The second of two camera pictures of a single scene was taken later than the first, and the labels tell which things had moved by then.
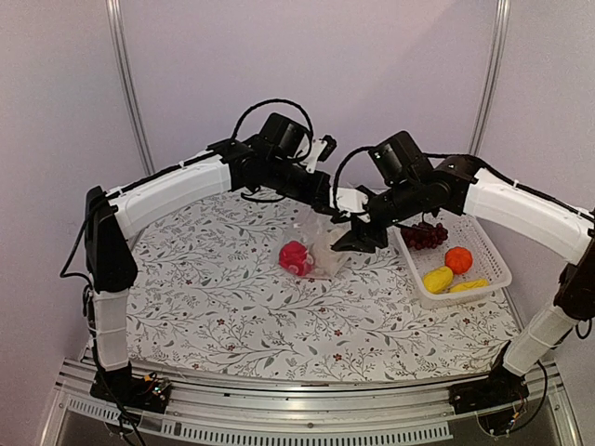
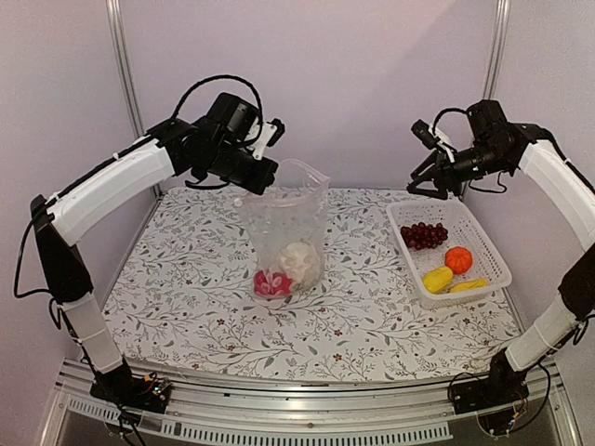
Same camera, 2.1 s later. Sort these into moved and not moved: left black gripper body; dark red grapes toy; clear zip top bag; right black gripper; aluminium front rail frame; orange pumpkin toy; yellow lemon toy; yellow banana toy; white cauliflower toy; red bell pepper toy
Moved: left black gripper body; clear zip top bag; red bell pepper toy; white cauliflower toy; right black gripper
Not moved: yellow banana toy; yellow lemon toy; aluminium front rail frame; orange pumpkin toy; dark red grapes toy
